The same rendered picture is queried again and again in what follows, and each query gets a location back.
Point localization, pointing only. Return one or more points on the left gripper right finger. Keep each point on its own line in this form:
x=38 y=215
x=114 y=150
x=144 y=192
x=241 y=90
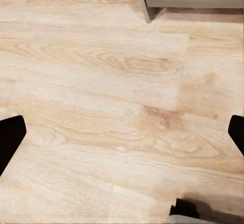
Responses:
x=236 y=131

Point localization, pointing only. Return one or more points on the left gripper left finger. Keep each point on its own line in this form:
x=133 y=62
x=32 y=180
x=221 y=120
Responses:
x=12 y=133

